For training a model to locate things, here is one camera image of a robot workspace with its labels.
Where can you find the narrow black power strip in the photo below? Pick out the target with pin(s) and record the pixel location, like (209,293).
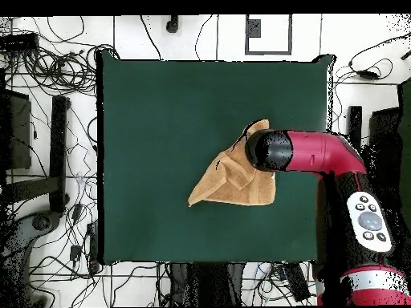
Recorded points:
(93,247)

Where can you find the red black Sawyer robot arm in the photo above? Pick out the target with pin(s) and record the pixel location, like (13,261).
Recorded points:
(314,150)

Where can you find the grey square floor frame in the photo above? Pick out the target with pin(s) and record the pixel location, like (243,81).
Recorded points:
(247,38)

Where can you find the dark green table cloth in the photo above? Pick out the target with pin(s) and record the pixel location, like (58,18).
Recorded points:
(144,192)

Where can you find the black box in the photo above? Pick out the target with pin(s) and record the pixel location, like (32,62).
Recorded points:
(383,134)
(19,128)

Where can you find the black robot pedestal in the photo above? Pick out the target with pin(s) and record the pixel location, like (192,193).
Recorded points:
(205,285)

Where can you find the black power adapter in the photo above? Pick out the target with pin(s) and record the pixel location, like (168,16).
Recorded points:
(75,252)
(77,212)

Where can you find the long black power strip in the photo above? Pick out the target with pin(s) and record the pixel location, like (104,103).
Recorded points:
(19,41)

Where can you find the orange terry towel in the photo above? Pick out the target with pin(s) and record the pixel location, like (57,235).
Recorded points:
(231,189)

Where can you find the black cross beam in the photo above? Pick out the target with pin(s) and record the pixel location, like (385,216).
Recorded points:
(32,189)

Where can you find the grey office chair base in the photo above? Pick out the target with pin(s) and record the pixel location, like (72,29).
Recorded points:
(41,223)

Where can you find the dark green curtain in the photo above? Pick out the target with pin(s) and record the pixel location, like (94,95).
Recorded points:
(405,128)

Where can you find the small black floor object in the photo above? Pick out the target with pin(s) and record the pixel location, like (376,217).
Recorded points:
(172,25)

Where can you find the black upright bar stand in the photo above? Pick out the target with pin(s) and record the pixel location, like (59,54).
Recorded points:
(58,144)
(354,122)

